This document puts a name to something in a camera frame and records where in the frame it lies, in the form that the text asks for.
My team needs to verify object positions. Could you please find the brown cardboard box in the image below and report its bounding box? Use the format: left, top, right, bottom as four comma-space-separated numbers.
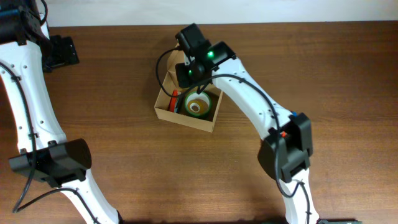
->
154, 50, 223, 133

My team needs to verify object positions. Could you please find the green tape roll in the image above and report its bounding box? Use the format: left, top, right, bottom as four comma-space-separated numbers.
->
184, 91, 212, 118

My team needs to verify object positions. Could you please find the small yellow tape roll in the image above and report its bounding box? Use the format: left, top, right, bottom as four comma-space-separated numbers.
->
187, 99, 209, 116

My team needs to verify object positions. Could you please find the orange black stapler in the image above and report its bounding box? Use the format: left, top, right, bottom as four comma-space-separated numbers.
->
168, 90, 182, 113

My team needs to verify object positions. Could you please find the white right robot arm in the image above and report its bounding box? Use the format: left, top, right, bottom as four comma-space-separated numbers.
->
175, 24, 326, 223

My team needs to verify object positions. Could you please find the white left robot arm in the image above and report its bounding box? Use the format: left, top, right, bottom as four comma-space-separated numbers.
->
1, 0, 123, 223

